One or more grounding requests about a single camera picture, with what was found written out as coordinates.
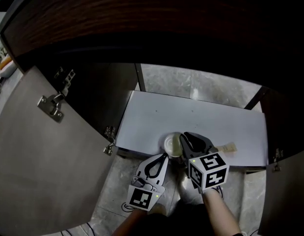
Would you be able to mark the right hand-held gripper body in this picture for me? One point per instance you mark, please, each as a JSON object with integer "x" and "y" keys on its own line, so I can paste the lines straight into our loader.
{"x": 210, "y": 171}

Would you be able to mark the black sink vanity cabinet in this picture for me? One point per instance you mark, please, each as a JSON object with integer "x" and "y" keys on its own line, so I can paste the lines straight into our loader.
{"x": 191, "y": 112}

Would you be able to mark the orange cushion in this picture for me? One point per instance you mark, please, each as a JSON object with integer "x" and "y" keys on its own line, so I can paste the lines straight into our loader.
{"x": 5, "y": 63}

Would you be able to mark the person's left shoe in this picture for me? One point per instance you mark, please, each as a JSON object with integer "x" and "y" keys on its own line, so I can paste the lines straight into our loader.
{"x": 159, "y": 209}

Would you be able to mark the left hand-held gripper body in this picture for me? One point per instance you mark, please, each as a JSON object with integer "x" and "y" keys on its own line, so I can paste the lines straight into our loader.
{"x": 142, "y": 198}

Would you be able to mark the person's left forearm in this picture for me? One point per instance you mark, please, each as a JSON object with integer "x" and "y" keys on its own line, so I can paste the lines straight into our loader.
{"x": 132, "y": 224}

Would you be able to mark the person's black trousers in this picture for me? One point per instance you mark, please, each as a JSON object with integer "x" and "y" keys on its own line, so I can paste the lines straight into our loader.
{"x": 181, "y": 222}

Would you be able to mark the cream mug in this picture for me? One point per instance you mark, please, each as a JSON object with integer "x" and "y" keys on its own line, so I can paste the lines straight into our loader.
{"x": 172, "y": 144}

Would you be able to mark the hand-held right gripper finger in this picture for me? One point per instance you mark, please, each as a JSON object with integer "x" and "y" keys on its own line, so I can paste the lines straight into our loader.
{"x": 208, "y": 142}
{"x": 185, "y": 146}

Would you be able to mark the grey-brown cabinet door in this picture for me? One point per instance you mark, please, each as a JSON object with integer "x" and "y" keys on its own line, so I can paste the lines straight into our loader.
{"x": 286, "y": 200}
{"x": 43, "y": 168}

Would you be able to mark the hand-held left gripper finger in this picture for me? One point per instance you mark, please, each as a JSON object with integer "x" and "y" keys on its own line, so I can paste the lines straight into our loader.
{"x": 141, "y": 171}
{"x": 164, "y": 173}

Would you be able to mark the metal cabinet door hinge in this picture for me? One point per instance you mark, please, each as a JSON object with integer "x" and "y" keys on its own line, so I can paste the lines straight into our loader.
{"x": 108, "y": 149}
{"x": 54, "y": 104}
{"x": 277, "y": 166}

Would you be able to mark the cream pouf seat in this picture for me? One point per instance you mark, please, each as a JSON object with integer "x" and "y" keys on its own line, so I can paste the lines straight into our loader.
{"x": 8, "y": 72}

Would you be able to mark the beige tube packet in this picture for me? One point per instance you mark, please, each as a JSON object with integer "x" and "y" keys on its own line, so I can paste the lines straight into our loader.
{"x": 228, "y": 147}

